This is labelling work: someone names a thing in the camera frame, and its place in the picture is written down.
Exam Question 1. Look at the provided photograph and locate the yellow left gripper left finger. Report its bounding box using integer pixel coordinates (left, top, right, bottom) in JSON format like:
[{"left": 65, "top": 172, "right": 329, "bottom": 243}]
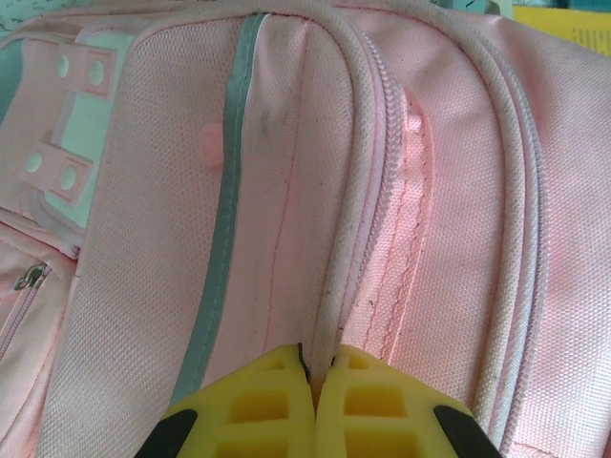
[{"left": 160, "top": 342, "right": 320, "bottom": 458}]

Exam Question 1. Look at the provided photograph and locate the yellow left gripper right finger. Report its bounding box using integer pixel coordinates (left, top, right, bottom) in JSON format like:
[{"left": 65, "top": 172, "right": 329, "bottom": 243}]
[{"left": 316, "top": 344, "right": 492, "bottom": 458}]

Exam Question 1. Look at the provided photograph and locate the pink student backpack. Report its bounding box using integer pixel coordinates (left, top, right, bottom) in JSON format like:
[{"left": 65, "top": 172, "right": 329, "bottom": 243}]
[{"left": 0, "top": 0, "right": 611, "bottom": 458}]

